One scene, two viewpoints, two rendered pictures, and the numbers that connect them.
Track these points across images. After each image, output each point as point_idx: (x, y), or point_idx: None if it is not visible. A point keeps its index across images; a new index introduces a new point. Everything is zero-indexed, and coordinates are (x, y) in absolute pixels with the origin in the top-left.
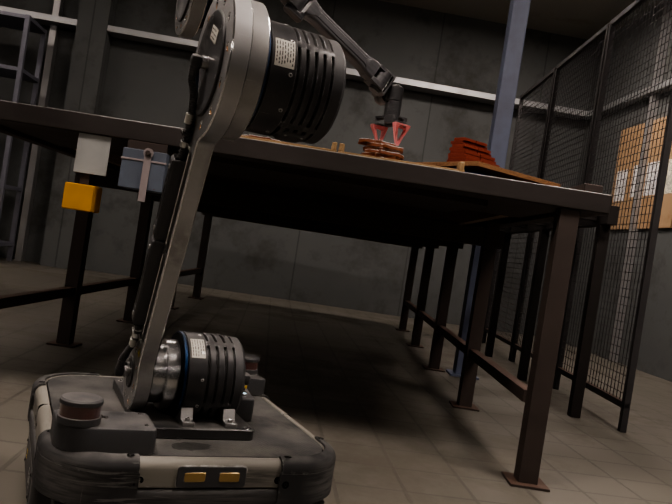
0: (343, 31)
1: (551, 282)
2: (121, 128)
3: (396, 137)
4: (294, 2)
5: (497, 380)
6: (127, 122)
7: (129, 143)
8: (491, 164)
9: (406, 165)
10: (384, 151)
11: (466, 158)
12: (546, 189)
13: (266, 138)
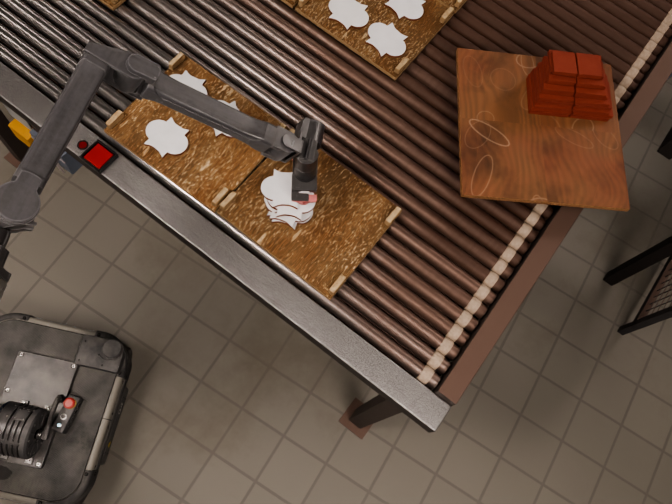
0: (204, 115)
1: (376, 406)
2: (21, 115)
3: (299, 202)
4: (119, 89)
5: None
6: (22, 114)
7: (33, 128)
8: (592, 104)
9: (249, 289)
10: (275, 218)
11: (539, 100)
12: (373, 386)
13: (160, 154)
